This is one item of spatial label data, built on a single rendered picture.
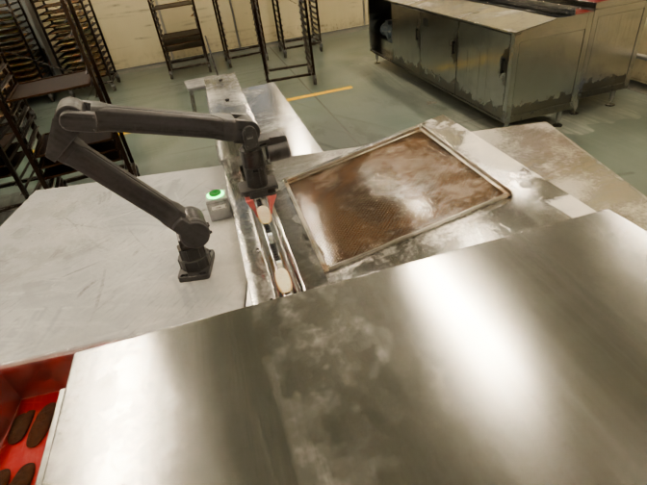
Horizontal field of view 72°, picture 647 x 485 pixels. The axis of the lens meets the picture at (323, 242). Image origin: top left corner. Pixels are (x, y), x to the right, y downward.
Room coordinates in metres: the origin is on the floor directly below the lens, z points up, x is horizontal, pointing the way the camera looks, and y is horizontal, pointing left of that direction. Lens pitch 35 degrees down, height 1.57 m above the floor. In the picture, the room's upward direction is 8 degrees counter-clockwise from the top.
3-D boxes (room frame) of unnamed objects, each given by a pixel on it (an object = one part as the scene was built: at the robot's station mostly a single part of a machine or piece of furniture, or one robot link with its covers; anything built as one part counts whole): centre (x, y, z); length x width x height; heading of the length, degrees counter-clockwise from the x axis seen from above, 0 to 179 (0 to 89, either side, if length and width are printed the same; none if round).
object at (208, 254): (1.03, 0.36, 0.86); 0.12 x 0.09 x 0.08; 179
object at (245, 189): (1.10, 0.15, 1.04); 0.10 x 0.07 x 0.07; 101
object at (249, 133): (1.11, 0.12, 1.13); 0.11 x 0.09 x 0.12; 108
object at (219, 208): (1.31, 0.32, 0.84); 0.08 x 0.08 x 0.11; 11
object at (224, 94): (2.16, 0.35, 0.89); 1.25 x 0.18 x 0.09; 11
